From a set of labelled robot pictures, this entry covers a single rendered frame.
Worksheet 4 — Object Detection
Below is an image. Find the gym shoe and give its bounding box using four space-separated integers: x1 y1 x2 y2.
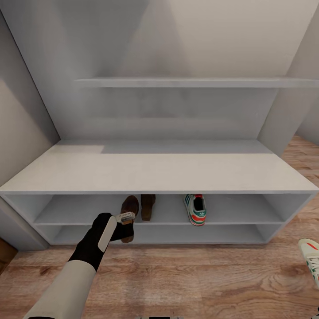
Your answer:
298 238 319 287
183 194 206 226

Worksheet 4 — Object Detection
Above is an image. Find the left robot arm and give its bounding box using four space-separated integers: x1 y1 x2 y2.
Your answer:
23 212 135 319

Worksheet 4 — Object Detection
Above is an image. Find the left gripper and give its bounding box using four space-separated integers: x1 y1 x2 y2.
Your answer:
111 223 134 241

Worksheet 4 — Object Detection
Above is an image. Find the sandal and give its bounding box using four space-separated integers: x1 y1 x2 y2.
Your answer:
140 194 156 222
121 195 139 243

